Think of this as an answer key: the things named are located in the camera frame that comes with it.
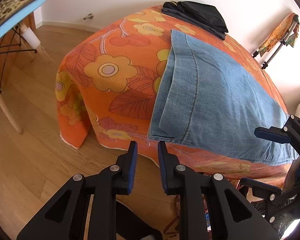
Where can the orange patterned scarf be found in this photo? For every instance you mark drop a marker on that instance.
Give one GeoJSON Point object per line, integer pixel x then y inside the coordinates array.
{"type": "Point", "coordinates": [279, 32]}

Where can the door stopper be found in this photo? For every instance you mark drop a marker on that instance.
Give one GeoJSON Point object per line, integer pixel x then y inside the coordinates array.
{"type": "Point", "coordinates": [90, 16]}

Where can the orange floral bedspread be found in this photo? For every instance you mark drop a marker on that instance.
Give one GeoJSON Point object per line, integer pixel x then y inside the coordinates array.
{"type": "Point", "coordinates": [109, 83]}

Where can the black folded clothes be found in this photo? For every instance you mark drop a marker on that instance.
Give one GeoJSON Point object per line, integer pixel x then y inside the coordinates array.
{"type": "Point", "coordinates": [201, 15]}

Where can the blue denim pants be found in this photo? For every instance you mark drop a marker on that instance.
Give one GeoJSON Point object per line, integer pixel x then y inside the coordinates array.
{"type": "Point", "coordinates": [207, 100]}

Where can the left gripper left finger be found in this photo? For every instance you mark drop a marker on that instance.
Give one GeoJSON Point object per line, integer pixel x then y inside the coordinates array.
{"type": "Point", "coordinates": [85, 203]}

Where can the silver tripod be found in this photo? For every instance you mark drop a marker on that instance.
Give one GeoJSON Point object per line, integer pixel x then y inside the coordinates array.
{"type": "Point", "coordinates": [281, 44]}

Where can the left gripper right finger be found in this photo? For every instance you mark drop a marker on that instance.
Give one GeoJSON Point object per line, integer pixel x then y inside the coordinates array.
{"type": "Point", "coordinates": [210, 206]}

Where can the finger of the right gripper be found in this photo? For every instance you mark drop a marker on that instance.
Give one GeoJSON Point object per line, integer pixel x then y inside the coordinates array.
{"type": "Point", "coordinates": [272, 134]}
{"type": "Point", "coordinates": [259, 189]}

